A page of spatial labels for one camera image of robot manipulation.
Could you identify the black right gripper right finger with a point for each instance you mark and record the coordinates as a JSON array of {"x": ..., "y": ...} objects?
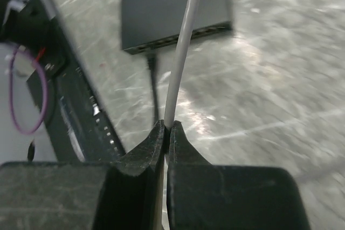
[{"x": 201, "y": 195}]

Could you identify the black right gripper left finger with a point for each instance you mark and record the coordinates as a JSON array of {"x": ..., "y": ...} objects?
[{"x": 125, "y": 194}]

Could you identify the black network switch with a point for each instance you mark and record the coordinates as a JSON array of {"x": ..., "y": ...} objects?
[{"x": 157, "y": 23}]

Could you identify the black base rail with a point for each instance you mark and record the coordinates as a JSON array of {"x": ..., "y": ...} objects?
[{"x": 77, "y": 123}]

